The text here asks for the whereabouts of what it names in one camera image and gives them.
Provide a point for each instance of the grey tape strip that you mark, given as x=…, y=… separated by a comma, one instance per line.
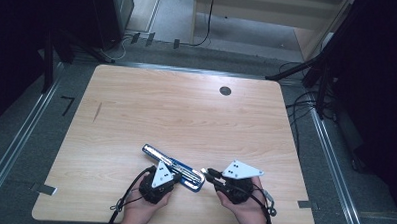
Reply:
x=44, y=189
x=304, y=204

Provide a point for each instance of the dark curtain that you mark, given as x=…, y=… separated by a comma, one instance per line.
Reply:
x=15, y=35
x=384, y=81

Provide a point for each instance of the aluminium floor rail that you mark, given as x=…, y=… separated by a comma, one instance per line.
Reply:
x=334, y=170
x=188, y=70
x=18, y=142

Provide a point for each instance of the person's right hand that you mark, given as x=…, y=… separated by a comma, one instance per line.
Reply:
x=246, y=212

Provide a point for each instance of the dark cabinet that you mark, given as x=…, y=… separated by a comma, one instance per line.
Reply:
x=113, y=15

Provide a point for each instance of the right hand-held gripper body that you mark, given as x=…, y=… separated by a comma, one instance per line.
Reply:
x=239, y=171

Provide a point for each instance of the light wooden cabinet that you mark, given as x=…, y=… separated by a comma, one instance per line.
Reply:
x=256, y=14

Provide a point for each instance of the blue stapler with chrome top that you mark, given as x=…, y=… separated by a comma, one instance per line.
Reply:
x=184, y=173

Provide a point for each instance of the person's left hand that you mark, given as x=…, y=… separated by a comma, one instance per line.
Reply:
x=139, y=210

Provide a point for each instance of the black metal stand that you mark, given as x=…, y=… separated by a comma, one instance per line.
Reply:
x=321, y=93
x=48, y=63

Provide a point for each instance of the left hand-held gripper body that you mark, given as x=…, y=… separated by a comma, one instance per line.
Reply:
x=160, y=177

